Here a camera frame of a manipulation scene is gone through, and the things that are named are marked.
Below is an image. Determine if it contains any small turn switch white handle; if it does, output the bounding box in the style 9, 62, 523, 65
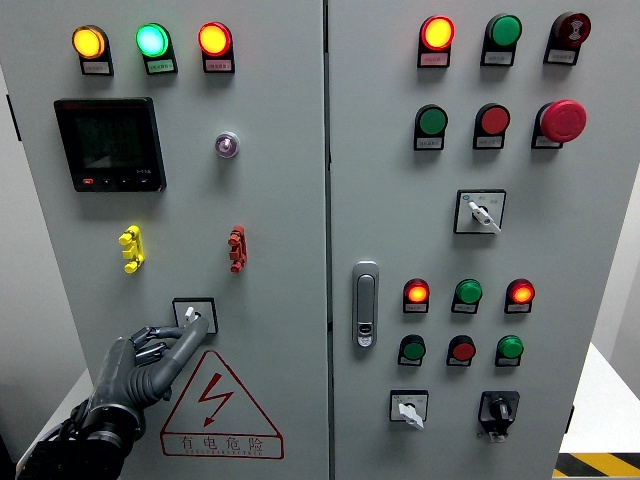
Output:
389, 389, 430, 431

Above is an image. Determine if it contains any turn switch black handle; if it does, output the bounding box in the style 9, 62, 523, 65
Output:
476, 390, 521, 444

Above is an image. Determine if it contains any black display meter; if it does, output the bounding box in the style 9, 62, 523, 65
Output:
53, 96, 168, 193

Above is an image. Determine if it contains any dark red buzzer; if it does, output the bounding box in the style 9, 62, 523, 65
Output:
552, 11, 592, 47

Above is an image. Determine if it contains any large red push button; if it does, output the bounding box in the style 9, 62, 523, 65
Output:
474, 102, 512, 137

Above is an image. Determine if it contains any silver door lock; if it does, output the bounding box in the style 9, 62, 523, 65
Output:
351, 260, 380, 351

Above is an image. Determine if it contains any small green push button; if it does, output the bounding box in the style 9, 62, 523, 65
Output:
399, 334, 427, 362

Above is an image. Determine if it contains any small white lamp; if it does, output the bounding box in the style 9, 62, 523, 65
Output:
214, 130, 241, 160

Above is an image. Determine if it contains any red warning triangle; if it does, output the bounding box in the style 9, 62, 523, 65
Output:
159, 349, 285, 461

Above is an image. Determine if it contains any small red handle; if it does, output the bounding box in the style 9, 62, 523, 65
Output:
227, 224, 248, 275

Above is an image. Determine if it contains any small green lamp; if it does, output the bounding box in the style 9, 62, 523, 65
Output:
496, 334, 525, 361
454, 278, 484, 305

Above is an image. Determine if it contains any grey door with lock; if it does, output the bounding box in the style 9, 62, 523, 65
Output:
326, 0, 640, 480

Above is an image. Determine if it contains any large turn switch white handle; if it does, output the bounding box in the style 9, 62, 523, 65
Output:
452, 188, 507, 236

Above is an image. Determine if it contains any yellow round lamp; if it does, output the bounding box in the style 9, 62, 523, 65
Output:
71, 24, 108, 61

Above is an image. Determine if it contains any small yellow handle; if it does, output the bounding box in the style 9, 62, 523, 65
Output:
118, 224, 146, 275

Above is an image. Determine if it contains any large red stop button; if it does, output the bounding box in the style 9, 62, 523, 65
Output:
538, 98, 588, 144

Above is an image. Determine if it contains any black yellow striped tape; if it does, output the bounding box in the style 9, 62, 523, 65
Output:
552, 452, 640, 480

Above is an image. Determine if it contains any small red lit lamp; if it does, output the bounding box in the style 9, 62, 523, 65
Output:
505, 278, 536, 305
403, 278, 431, 305

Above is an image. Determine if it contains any large green push button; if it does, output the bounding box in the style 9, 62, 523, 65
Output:
415, 103, 450, 137

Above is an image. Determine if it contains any small red push button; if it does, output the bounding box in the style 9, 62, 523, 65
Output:
448, 335, 477, 363

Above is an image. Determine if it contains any plain turn switch white handle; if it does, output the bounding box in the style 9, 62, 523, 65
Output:
172, 297, 220, 336

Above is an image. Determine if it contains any large red lit lamp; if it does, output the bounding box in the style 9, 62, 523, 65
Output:
196, 21, 233, 58
420, 15, 457, 52

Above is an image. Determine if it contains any large dark green lamp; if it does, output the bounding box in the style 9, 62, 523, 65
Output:
485, 13, 524, 49

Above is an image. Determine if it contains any grey door with display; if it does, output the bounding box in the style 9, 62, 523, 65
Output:
0, 0, 331, 480

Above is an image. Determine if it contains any bright green lit lamp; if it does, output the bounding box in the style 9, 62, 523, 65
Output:
135, 22, 172, 59

